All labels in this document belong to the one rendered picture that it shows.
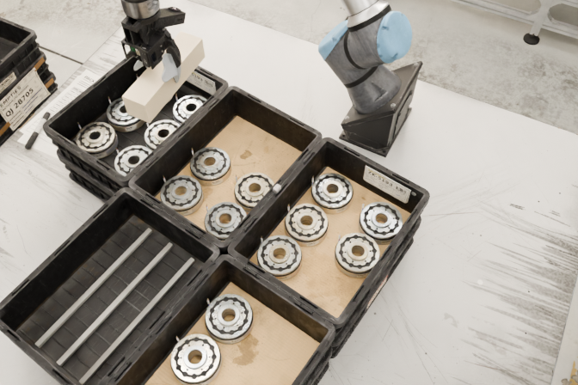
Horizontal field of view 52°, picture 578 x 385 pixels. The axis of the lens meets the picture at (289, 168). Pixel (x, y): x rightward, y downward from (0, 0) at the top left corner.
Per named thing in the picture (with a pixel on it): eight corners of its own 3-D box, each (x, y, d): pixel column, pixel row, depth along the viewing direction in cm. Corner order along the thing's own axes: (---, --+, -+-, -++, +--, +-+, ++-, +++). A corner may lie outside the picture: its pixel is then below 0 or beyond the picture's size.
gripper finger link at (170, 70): (164, 95, 137) (148, 64, 130) (179, 78, 140) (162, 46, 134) (175, 97, 135) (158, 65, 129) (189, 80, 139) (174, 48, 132)
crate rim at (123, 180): (150, 45, 171) (149, 38, 169) (232, 89, 161) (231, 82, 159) (42, 132, 153) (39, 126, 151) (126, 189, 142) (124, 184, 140)
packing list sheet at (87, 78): (82, 68, 195) (81, 67, 194) (140, 91, 189) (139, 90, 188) (11, 138, 178) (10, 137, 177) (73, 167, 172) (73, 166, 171)
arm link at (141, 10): (133, -25, 122) (167, -14, 120) (138, -7, 126) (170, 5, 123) (111, -4, 118) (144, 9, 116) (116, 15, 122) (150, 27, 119)
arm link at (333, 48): (354, 59, 173) (327, 23, 167) (388, 50, 162) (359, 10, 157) (334, 88, 168) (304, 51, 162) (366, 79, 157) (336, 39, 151)
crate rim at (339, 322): (325, 140, 151) (325, 134, 149) (431, 198, 141) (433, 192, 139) (224, 255, 132) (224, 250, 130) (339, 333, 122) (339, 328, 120)
